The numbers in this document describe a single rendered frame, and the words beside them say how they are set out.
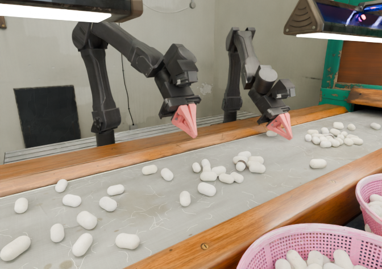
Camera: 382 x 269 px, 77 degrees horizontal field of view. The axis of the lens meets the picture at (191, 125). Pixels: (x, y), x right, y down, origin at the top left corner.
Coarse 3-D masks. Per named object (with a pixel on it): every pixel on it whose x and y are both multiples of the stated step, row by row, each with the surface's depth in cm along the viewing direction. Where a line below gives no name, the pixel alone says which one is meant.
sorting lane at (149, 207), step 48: (240, 144) 73; (288, 144) 73; (48, 192) 47; (96, 192) 47; (144, 192) 47; (192, 192) 47; (240, 192) 47; (0, 240) 35; (48, 240) 35; (96, 240) 35; (144, 240) 35
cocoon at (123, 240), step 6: (120, 234) 34; (126, 234) 34; (132, 234) 34; (120, 240) 33; (126, 240) 33; (132, 240) 33; (138, 240) 33; (120, 246) 33; (126, 246) 33; (132, 246) 33
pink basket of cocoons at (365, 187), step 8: (368, 176) 47; (376, 176) 48; (360, 184) 44; (368, 184) 47; (376, 184) 48; (360, 192) 44; (368, 192) 47; (376, 192) 48; (360, 200) 40; (368, 200) 46; (368, 208) 37; (368, 216) 38; (376, 216) 36; (368, 224) 39; (376, 224) 36; (376, 232) 37
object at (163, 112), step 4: (188, 96) 60; (192, 96) 61; (196, 96) 61; (164, 100) 57; (188, 100) 60; (192, 100) 61; (196, 100) 61; (200, 100) 62; (164, 104) 57; (196, 104) 64; (164, 108) 59; (160, 112) 60; (164, 112) 61; (168, 112) 62; (172, 112) 62; (160, 116) 60; (164, 116) 61; (168, 116) 62
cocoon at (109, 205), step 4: (100, 200) 42; (104, 200) 41; (108, 200) 41; (112, 200) 41; (100, 204) 42; (104, 204) 41; (108, 204) 41; (112, 204) 41; (116, 204) 41; (104, 208) 41; (108, 208) 40; (112, 208) 41
